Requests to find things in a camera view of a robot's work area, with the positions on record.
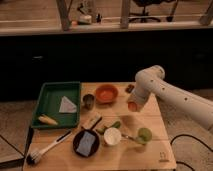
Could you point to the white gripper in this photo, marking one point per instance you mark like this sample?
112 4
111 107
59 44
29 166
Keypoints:
139 97

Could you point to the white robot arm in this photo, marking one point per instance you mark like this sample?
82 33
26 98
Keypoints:
151 80

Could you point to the orange bowl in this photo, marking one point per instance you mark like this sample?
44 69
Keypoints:
106 93

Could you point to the green cucumber toy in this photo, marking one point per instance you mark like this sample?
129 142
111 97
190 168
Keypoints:
116 124

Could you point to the green cup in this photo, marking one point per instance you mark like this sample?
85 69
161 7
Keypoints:
144 135

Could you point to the metal spoon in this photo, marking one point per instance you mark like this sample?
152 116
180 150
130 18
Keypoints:
128 137

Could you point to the small metal cup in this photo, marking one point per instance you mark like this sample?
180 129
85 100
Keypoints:
88 101

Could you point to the white cup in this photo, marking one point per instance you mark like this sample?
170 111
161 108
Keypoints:
112 136

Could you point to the black office chair base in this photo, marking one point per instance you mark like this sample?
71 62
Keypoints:
144 15

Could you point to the white folded cloth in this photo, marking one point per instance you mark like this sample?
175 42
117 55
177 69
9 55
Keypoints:
67 106

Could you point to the blue sponge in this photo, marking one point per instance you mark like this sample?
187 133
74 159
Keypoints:
86 141

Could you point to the black plate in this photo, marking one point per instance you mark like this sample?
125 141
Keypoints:
94 147

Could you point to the green plastic tray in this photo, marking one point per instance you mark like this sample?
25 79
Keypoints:
49 103

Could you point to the yellow corn cob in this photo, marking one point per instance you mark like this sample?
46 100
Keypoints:
47 120

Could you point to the white dish brush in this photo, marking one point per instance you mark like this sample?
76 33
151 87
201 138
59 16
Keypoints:
35 155

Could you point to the black handled scraper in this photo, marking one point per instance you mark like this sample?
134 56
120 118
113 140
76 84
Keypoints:
91 122

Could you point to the wooden post middle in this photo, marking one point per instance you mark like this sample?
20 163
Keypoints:
125 10

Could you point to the wooden post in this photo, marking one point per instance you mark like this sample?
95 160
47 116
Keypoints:
64 7
125 10

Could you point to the wooden post left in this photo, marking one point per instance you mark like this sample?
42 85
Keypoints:
64 7

